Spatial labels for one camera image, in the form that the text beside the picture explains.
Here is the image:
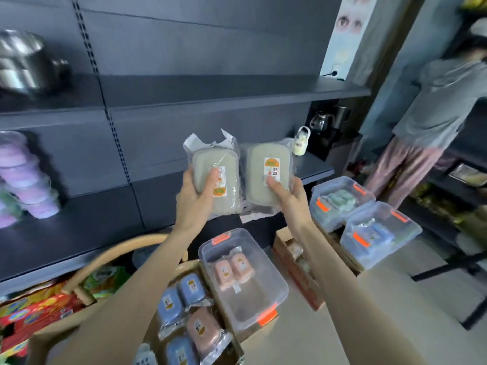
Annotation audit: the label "person's right hand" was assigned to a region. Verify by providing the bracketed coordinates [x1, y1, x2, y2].
[265, 175, 317, 233]

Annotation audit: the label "person's left hand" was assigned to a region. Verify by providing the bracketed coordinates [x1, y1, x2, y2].
[175, 167, 221, 232]

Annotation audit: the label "grey-green packaged soap box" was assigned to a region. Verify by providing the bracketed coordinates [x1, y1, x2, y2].
[240, 138, 295, 216]
[183, 129, 243, 216]

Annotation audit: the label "person's right forearm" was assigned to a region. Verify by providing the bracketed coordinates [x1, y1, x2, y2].
[287, 223, 420, 365]

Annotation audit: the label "person's left forearm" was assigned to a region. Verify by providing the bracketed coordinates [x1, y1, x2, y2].
[49, 223, 208, 365]

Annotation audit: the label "small white yellow bottle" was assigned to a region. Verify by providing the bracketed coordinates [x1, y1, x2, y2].
[292, 126, 311, 156]

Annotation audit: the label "green packaged soap box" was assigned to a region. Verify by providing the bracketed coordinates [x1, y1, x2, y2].
[321, 189, 358, 215]

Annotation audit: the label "clear bin with green box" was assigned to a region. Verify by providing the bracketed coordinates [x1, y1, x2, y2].
[309, 176, 377, 234]

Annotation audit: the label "pink packaged soap box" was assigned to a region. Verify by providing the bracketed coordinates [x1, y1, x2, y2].
[186, 308, 233, 365]
[213, 259, 234, 291]
[230, 252, 252, 283]

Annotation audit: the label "red printed cardboard box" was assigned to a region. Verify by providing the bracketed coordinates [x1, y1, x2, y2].
[272, 227, 325, 312]

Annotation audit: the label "clear bin with pink boxes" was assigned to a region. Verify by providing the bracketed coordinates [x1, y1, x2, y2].
[198, 228, 289, 334]

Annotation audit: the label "blue packaged soap box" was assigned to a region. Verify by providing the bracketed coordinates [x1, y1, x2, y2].
[177, 273, 208, 307]
[164, 335, 200, 365]
[356, 220, 394, 249]
[157, 287, 186, 331]

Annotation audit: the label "clear bin with blue box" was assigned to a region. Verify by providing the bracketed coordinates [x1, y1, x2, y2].
[339, 201, 423, 271]

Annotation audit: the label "dark metal shelf unit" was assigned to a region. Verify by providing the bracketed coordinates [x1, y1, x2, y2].
[0, 0, 371, 297]

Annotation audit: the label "open brown cardboard box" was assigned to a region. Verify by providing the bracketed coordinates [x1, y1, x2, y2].
[143, 259, 280, 365]

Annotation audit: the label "green snack packet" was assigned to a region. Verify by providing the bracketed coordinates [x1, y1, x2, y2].
[82, 265, 132, 301]

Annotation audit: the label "eye print poster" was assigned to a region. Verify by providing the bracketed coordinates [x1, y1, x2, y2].
[320, 0, 373, 82]

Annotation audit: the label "black goods rack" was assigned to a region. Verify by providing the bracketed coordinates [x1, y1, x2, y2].
[399, 0, 487, 331]

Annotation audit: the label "stack of purple round containers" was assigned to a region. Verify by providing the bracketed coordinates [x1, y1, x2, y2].
[0, 131, 61, 229]

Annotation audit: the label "white patterned packet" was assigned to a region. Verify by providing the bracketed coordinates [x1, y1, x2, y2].
[132, 343, 158, 365]

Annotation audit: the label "clear packaged tray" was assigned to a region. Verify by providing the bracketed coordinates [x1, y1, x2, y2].
[448, 162, 487, 188]

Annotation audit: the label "stainless steel pot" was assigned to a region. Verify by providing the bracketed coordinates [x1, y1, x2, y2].
[0, 29, 71, 96]

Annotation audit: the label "red colourful packets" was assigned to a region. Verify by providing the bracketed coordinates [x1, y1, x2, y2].
[0, 281, 82, 358]

